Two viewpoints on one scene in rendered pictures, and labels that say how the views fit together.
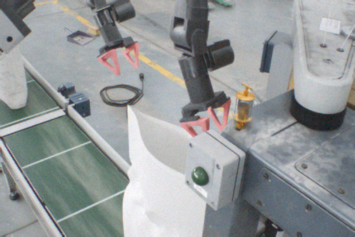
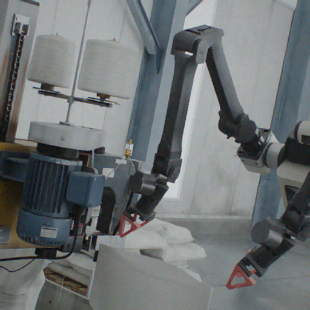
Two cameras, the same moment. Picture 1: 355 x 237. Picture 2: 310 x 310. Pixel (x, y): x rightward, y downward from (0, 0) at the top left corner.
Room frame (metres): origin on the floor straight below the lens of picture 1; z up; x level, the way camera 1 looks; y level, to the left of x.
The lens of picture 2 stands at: (2.84, -0.38, 1.49)
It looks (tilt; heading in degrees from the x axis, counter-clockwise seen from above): 3 degrees down; 171
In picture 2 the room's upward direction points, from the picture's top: 11 degrees clockwise
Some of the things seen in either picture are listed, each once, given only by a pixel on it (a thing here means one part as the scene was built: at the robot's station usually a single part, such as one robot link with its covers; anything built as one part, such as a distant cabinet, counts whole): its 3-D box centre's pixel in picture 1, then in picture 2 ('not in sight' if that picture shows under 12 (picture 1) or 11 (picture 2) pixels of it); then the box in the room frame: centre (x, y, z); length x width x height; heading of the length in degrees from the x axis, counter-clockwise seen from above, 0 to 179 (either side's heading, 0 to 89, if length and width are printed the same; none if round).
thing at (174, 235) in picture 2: not in sight; (152, 227); (-2.86, 0.66, 0.56); 0.67 x 0.43 x 0.15; 40
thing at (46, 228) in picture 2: not in sight; (48, 199); (0.91, -0.34, 1.21); 0.15 x 0.15 x 0.25
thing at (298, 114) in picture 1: (317, 108); (92, 148); (0.54, -0.22, 1.35); 0.09 x 0.09 x 0.03
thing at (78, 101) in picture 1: (70, 98); not in sight; (2.14, 0.72, 0.35); 0.30 x 0.15 x 0.15; 40
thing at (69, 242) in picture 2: not in sight; (67, 242); (0.63, -0.25, 1.04); 0.08 x 0.06 x 0.05; 130
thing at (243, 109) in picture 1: (243, 106); (128, 149); (0.50, -0.09, 1.37); 0.03 x 0.02 x 0.03; 40
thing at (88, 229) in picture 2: not in sight; (88, 226); (0.67, -0.19, 1.11); 0.03 x 0.03 x 0.06
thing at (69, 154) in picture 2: not in sight; (57, 151); (0.91, -0.34, 1.35); 0.12 x 0.12 x 0.04
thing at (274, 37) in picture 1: (278, 57); (85, 192); (0.95, -0.24, 1.25); 0.10 x 0.08 x 0.12; 155
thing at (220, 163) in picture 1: (213, 169); (133, 172); (0.45, -0.05, 1.29); 0.08 x 0.05 x 0.09; 40
